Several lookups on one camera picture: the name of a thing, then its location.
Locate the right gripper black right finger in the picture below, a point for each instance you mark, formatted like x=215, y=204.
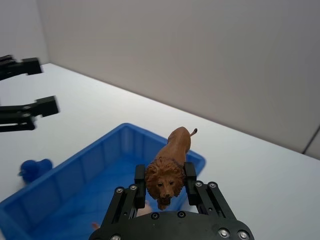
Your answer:
x=191, y=185

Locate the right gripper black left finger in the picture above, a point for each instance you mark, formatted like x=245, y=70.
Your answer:
x=140, y=186

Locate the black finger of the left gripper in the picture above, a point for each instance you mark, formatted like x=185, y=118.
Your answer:
x=27, y=67
x=37, y=107

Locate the brown toy lion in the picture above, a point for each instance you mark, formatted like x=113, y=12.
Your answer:
x=165, y=175

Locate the pink toy figure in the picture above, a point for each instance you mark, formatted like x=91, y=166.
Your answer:
x=144, y=210

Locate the small orange-pink toy piece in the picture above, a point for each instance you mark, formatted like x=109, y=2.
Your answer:
x=95, y=225

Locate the blue toy figure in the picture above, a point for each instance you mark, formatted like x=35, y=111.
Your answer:
x=33, y=170

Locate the blue plastic bin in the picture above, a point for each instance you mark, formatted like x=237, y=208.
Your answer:
x=75, y=180

